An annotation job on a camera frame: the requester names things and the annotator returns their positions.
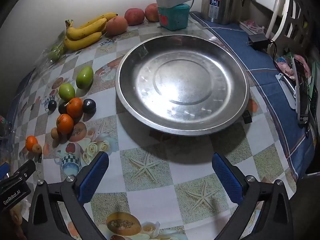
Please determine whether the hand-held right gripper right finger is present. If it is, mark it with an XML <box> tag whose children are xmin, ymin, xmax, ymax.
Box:
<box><xmin>211</xmin><ymin>152</ymin><xmax>294</xmax><ymax>240</ymax></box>

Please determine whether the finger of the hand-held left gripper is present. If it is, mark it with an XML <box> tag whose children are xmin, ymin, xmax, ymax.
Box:
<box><xmin>7</xmin><ymin>160</ymin><xmax>37</xmax><ymax>181</ymax></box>
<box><xmin>0</xmin><ymin>162</ymin><xmax>10</xmax><ymax>180</ymax></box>

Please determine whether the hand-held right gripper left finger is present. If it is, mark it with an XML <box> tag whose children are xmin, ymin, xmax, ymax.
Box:
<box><xmin>27</xmin><ymin>151</ymin><xmax>110</xmax><ymax>240</ymax></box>

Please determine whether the small orange tangerine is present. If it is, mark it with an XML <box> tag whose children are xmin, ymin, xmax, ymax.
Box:
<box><xmin>25</xmin><ymin>135</ymin><xmax>38</xmax><ymax>152</ymax></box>

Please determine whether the dark cherry with stem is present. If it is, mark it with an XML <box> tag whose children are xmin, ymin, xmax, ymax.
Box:
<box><xmin>44</xmin><ymin>99</ymin><xmax>57</xmax><ymax>112</ymax></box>

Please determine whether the large dark cherry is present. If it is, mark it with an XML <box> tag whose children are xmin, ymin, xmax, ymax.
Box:
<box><xmin>82</xmin><ymin>98</ymin><xmax>97</xmax><ymax>114</ymax></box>

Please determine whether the green jujube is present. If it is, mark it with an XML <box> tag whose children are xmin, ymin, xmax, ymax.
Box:
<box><xmin>76</xmin><ymin>66</ymin><xmax>94</xmax><ymax>90</ymax></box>
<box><xmin>59</xmin><ymin>83</ymin><xmax>76</xmax><ymax>101</ymax></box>

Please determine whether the silver metal bowl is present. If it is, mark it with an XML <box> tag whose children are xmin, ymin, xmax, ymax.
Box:
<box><xmin>115</xmin><ymin>35</ymin><xmax>250</xmax><ymax>137</ymax></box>

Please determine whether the clear labelled plastic box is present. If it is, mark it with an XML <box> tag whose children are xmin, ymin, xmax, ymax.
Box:
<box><xmin>0</xmin><ymin>115</ymin><xmax>15</xmax><ymax>160</ymax></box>

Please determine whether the blue striped cloth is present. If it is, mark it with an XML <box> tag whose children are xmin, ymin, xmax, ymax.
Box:
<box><xmin>190</xmin><ymin>11</ymin><xmax>315</xmax><ymax>180</ymax></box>

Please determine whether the clear clamshell with green jujubes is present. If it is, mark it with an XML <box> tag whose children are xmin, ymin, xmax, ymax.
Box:
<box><xmin>37</xmin><ymin>36</ymin><xmax>68</xmax><ymax>63</ymax></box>

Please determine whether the colourful printed bag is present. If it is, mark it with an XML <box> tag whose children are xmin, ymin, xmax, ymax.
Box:
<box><xmin>275</xmin><ymin>52</ymin><xmax>312</xmax><ymax>80</ymax></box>

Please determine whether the printed checkered tablecloth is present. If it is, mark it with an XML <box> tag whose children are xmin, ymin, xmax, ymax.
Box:
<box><xmin>7</xmin><ymin>12</ymin><xmax>300</xmax><ymax>240</ymax></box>

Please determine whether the black charger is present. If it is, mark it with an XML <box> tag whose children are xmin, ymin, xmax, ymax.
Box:
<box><xmin>247</xmin><ymin>33</ymin><xmax>269</xmax><ymax>50</ymax></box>

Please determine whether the yellow banana bunch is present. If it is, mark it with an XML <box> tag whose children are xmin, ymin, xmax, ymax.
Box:
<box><xmin>64</xmin><ymin>12</ymin><xmax>118</xmax><ymax>51</ymax></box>

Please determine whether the pink and white flat box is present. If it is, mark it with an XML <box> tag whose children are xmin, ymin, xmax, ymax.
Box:
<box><xmin>240</xmin><ymin>20</ymin><xmax>265</xmax><ymax>34</ymax></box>

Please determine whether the red peach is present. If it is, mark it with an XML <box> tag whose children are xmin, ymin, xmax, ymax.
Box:
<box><xmin>124</xmin><ymin>8</ymin><xmax>145</xmax><ymax>26</ymax></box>
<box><xmin>106</xmin><ymin>16</ymin><xmax>128</xmax><ymax>36</ymax></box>
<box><xmin>144</xmin><ymin>3</ymin><xmax>160</xmax><ymax>22</ymax></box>

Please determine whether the teal box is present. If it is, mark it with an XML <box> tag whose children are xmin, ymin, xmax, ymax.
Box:
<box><xmin>157</xmin><ymin>4</ymin><xmax>190</xmax><ymax>30</ymax></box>

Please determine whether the black charger cable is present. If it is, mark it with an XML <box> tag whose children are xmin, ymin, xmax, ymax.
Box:
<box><xmin>266</xmin><ymin>39</ymin><xmax>278</xmax><ymax>62</ymax></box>

